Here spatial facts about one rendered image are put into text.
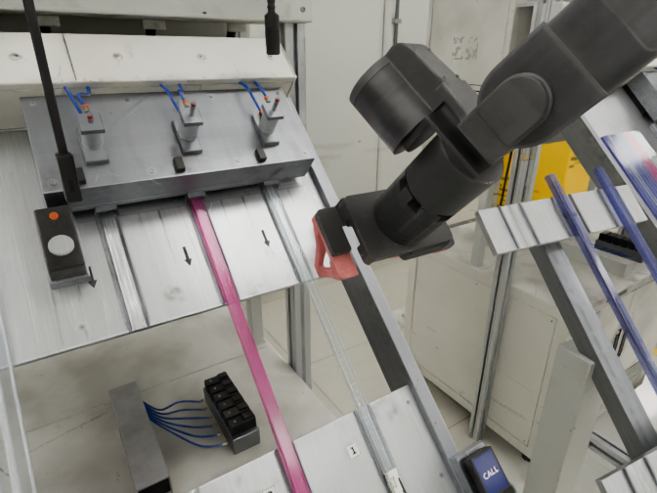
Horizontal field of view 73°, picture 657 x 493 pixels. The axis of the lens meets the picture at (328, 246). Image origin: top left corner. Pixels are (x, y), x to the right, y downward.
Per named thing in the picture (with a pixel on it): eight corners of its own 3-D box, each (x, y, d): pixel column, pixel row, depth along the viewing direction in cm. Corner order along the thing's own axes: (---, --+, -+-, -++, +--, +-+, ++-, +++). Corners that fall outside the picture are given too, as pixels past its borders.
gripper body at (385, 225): (333, 206, 41) (371, 159, 35) (416, 192, 47) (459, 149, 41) (362, 269, 40) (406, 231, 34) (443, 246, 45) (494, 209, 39)
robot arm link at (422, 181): (489, 187, 30) (525, 158, 34) (424, 112, 31) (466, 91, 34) (430, 233, 36) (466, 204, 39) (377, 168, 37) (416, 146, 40)
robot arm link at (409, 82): (563, 104, 25) (582, 95, 32) (434, -37, 27) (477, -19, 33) (419, 223, 33) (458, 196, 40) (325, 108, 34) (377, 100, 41)
